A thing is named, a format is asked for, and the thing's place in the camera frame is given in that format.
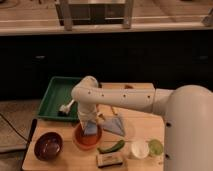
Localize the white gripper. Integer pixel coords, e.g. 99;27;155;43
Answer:
78;106;98;129

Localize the blue sponge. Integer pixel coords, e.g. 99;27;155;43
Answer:
84;122;98;136

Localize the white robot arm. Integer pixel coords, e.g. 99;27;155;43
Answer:
71;76;213;171

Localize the dark purple bowl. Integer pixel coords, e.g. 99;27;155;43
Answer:
34;132;63;161

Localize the white dish brush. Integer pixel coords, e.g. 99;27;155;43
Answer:
58;100;74;116

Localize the grey folded cloth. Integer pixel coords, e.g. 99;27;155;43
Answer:
101;115;125;136

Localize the green plastic tray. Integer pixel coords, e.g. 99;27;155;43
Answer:
37;76;81;122

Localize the green pepper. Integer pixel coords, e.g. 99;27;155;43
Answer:
97;140;125;154

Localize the white cup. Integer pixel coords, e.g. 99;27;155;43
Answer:
130;140;149;160

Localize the green cup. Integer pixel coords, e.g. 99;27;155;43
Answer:
148;139;164;157

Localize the black cable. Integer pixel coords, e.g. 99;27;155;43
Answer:
0;113;30;143

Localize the metal stand frame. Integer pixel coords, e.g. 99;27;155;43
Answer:
54;0;134;30

